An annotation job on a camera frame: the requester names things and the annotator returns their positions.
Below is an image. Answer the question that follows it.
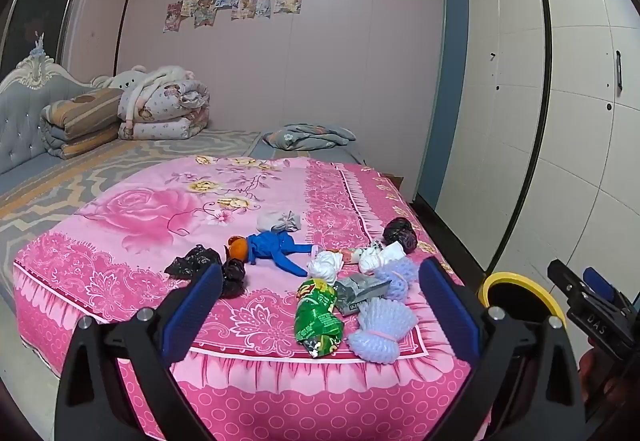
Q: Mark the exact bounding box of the lavender foam fruit net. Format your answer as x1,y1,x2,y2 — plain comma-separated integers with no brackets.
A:
347,297,419,365
374,256,420,295

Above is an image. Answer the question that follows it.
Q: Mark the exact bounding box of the white wardrobe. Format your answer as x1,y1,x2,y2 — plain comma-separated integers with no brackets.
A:
415,0,640,322

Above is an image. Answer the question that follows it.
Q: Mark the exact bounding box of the grey floral blanket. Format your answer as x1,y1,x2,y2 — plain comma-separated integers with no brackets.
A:
262,123,357,152

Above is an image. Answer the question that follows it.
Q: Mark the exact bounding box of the grey white knotted bag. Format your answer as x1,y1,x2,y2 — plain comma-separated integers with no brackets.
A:
257,209,303,235

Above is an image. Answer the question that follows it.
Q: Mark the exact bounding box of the white plush toy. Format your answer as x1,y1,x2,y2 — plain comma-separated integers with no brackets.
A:
91,66,147,92

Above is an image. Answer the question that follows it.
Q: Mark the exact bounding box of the white floral folded quilt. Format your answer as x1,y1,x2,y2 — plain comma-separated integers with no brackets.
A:
116,65,211,142

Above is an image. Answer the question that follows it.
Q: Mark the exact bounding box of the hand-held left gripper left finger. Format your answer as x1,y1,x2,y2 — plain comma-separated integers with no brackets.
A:
55,263,224,441

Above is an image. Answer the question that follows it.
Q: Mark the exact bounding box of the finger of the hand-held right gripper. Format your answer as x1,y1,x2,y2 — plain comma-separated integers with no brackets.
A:
547,260,586,306
583,267,621,306

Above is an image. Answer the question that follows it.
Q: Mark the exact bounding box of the silver grey foil packet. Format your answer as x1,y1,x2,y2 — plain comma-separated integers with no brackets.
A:
333,272,391,316

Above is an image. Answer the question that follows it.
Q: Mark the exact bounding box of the white plastic bag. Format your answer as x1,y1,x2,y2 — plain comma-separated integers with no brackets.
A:
306,250,347,283
357,241,405,275

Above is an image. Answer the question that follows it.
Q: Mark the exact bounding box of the dark purple plastic bag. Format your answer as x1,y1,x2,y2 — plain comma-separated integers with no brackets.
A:
382,217,419,252

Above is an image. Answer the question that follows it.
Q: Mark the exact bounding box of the pink floral blanket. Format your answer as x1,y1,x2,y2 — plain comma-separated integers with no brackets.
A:
12,155,483,441

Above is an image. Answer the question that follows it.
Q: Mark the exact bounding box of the person's right hand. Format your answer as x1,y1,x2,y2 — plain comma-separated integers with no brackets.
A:
579,348,607,404

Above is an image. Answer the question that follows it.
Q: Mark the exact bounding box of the blue rubber glove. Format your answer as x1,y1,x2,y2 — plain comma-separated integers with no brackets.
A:
246,231,321,278

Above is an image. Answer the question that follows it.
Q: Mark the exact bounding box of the white grey tufted headboard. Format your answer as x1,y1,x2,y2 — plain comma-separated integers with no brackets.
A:
0,33,97,178

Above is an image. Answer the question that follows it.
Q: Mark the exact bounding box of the striped folded quilt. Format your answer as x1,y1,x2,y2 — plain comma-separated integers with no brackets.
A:
40,88,126,160

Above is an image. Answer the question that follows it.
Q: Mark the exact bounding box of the green snack packet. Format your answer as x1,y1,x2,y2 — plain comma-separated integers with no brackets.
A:
293,278,344,360

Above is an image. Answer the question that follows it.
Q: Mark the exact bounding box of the orange round peel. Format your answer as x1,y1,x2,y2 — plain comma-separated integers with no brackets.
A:
227,236,250,265

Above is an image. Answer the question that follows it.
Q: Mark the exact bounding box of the black plastic bag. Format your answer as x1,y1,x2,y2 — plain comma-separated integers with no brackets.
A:
164,244,224,280
220,258,246,300

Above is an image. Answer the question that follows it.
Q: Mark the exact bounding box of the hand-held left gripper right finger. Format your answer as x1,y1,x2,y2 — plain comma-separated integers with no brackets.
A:
415,258,587,441

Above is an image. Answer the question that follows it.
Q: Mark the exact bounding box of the yellow rimmed black trash bin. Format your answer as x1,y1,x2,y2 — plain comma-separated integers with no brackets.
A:
477,272,567,422

